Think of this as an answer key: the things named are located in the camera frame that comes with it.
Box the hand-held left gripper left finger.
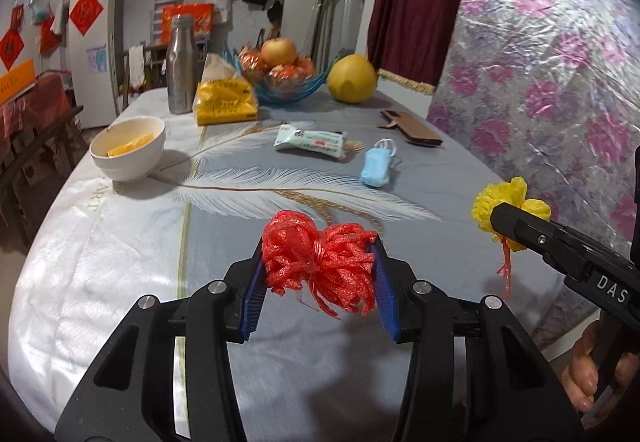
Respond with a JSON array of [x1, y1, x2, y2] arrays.
[[54, 237, 268, 442]]

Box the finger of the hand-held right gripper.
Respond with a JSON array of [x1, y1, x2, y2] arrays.
[[489, 202, 596, 280]]

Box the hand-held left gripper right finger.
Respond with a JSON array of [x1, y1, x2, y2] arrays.
[[370, 242, 583, 442]]

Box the yellow foam net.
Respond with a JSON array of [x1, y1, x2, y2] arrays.
[[471, 175, 553, 301]]

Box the red foam net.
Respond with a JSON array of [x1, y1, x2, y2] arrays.
[[261, 210, 380, 319]]

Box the person's right hand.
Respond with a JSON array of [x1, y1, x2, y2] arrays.
[[560, 321, 626, 415]]

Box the blue face mask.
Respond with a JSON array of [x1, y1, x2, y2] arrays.
[[359, 137, 399, 187]]

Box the white wet wipes packet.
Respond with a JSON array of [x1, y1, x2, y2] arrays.
[[273, 124, 349, 162]]

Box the brown leather wallet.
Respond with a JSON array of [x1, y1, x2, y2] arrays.
[[375, 108, 445, 147]]

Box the pink floral mattress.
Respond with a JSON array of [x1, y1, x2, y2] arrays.
[[425, 0, 640, 365]]

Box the white bowl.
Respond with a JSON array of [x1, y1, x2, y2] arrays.
[[88, 115, 167, 182]]

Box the yellow fruit peel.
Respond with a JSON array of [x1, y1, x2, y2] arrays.
[[106, 133, 154, 157]]

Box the yellow tissue packet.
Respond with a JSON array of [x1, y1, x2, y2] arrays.
[[193, 53, 260, 126]]

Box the blue glass fruit bowl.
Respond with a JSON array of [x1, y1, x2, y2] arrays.
[[222, 42, 329, 102]]

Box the wrapped oranges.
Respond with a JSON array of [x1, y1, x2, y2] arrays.
[[238, 49, 317, 84]]

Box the yellow pomelo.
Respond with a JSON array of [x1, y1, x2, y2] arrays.
[[327, 53, 379, 104]]

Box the steel bottle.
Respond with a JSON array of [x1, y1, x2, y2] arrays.
[[165, 14, 197, 114]]

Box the apple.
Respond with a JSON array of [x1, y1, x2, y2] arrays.
[[260, 37, 297, 68]]

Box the white towel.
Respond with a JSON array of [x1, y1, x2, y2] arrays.
[[127, 44, 149, 89]]

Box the wooden chair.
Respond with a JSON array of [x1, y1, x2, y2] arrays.
[[0, 104, 87, 225]]

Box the white refrigerator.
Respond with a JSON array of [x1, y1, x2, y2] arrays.
[[67, 0, 126, 129]]

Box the orange gift box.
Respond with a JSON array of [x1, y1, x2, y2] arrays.
[[160, 2, 215, 46]]

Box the red patterned cloth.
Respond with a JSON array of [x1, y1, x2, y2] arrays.
[[0, 71, 77, 135]]

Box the grey slatted rack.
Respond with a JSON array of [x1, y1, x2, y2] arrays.
[[149, 0, 181, 46]]

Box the orange flat box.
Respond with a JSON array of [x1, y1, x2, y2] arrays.
[[0, 59, 37, 106]]

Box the red diamond paper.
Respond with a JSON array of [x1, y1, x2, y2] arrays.
[[68, 0, 105, 36], [0, 29, 25, 71], [38, 17, 64, 54]]

